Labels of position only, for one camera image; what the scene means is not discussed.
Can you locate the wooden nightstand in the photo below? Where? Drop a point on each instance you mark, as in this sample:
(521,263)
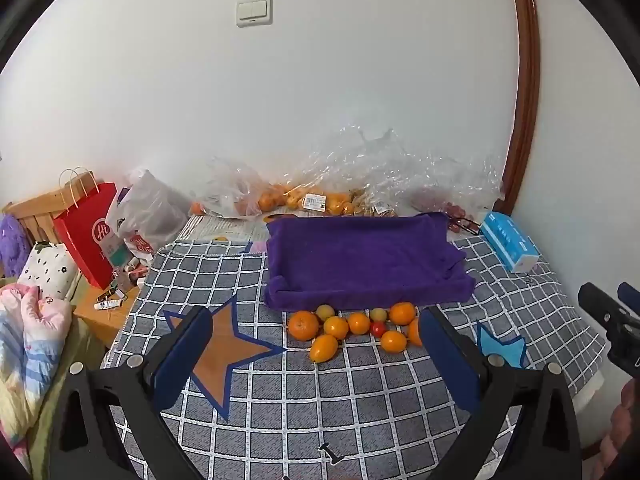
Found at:
(107,320)

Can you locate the red paper shopping bag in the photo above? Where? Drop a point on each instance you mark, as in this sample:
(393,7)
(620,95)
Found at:
(82,230)

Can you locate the clear plastic bag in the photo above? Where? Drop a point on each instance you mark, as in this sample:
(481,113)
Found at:
(345,160)
(450,175)
(230,185)

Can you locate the large orange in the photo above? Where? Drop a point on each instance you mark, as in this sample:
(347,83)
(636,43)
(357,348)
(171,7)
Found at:
(303,325)

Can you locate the newspaper sheet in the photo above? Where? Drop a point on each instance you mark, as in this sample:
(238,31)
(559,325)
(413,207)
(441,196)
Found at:
(225,230)

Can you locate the purple towel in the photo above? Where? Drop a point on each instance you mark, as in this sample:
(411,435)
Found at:
(365,260)

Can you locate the brown wooden door frame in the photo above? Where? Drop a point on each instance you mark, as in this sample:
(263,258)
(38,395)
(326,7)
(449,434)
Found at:
(525,110)

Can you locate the purple plush toy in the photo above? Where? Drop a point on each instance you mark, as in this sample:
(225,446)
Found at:
(12,245)

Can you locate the small round orange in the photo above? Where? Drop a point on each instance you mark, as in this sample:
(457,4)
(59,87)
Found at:
(358,323)
(336,327)
(402,313)
(414,332)

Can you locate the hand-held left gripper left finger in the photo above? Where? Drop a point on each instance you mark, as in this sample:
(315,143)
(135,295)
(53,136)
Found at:
(180,355)

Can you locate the white plastic bag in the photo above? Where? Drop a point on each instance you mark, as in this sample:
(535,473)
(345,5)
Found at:
(150,205)

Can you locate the bunch of red grapes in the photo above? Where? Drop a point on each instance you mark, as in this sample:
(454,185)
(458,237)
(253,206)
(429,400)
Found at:
(435,202)

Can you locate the pile of bagged kumquats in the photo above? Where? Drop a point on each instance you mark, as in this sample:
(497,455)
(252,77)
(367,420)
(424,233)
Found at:
(335,202)

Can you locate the white printed pillow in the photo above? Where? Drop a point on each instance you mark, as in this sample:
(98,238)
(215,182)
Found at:
(47,270)

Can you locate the grey checkered star blanket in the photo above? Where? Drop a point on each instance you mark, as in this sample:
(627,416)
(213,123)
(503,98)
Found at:
(300,400)

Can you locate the pile of bagged mandarins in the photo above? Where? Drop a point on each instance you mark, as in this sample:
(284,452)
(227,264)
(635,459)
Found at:
(272,199)

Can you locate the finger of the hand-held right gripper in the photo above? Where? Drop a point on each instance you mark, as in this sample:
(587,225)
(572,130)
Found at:
(597,302)
(630,297)

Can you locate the red white package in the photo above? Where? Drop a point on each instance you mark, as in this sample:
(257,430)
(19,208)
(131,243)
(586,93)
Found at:
(139,246)

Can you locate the blue tissue box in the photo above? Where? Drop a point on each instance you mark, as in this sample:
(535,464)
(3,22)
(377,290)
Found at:
(510,245)

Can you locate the pink floral quilt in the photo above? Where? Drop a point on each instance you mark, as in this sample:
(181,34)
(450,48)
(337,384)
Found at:
(30,350)

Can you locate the dark eyeglasses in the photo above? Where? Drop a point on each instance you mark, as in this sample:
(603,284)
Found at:
(462,223)

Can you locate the small white tube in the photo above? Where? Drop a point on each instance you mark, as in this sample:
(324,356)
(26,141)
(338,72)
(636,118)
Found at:
(107,304)

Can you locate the pile of brown longans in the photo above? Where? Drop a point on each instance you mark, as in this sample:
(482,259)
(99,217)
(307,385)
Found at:
(375,205)

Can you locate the red cherry tomato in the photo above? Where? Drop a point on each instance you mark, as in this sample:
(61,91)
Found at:
(378,329)

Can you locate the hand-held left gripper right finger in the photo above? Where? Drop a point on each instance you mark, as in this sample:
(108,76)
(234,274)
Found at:
(450,360)

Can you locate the white light switch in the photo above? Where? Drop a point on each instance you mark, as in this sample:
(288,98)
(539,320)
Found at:
(254,10)

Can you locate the oval orange kumquat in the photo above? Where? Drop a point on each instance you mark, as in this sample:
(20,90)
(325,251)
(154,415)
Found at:
(393,341)
(323,348)

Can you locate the wooden headboard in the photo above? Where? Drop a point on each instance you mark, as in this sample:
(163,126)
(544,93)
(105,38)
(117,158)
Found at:
(35,207)

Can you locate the olive green bedsheet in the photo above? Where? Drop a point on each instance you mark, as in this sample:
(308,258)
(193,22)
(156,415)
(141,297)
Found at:
(65,375)

